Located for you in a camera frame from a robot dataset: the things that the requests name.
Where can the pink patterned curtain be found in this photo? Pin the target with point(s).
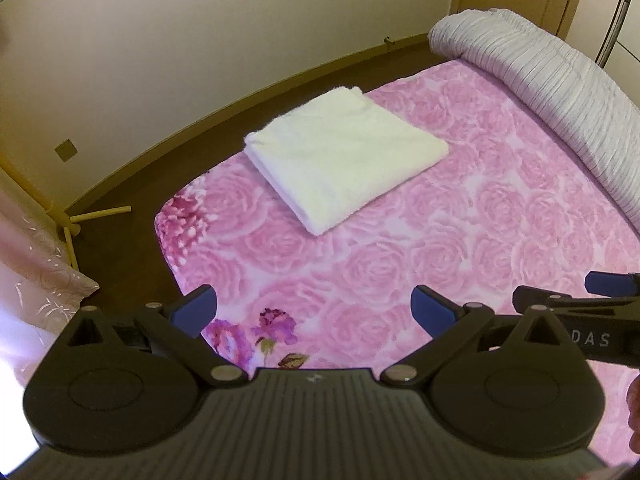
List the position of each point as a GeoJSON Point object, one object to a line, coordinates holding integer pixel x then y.
{"type": "Point", "coordinates": [35, 270]}

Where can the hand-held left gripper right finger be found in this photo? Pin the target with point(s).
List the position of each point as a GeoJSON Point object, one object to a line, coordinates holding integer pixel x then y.
{"type": "Point", "coordinates": [435, 310]}

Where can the white fleece garment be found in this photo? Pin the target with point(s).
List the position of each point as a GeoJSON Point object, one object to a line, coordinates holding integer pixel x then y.
{"type": "Point", "coordinates": [340, 155]}

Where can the grey striped quilt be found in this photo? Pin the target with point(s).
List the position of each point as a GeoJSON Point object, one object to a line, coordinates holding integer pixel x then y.
{"type": "Point", "coordinates": [550, 85]}

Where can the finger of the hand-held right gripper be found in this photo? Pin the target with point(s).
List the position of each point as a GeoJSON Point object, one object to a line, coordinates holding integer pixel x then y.
{"type": "Point", "coordinates": [525, 294]}
{"type": "Point", "coordinates": [607, 281]}

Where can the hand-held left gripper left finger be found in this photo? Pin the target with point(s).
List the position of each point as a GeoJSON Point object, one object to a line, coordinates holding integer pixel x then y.
{"type": "Point", "coordinates": [192, 307]}

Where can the pink floral blanket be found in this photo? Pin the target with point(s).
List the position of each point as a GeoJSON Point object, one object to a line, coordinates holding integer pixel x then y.
{"type": "Point", "coordinates": [425, 240]}

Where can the brass square wall socket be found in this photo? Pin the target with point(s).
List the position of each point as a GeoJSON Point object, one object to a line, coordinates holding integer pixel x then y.
{"type": "Point", "coordinates": [66, 150]}

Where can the yellow wooden stand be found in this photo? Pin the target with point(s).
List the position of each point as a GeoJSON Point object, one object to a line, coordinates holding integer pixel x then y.
{"type": "Point", "coordinates": [100, 214]}

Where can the cream wardrobe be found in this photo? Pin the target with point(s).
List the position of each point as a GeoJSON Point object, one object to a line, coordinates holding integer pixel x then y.
{"type": "Point", "coordinates": [631, 60]}

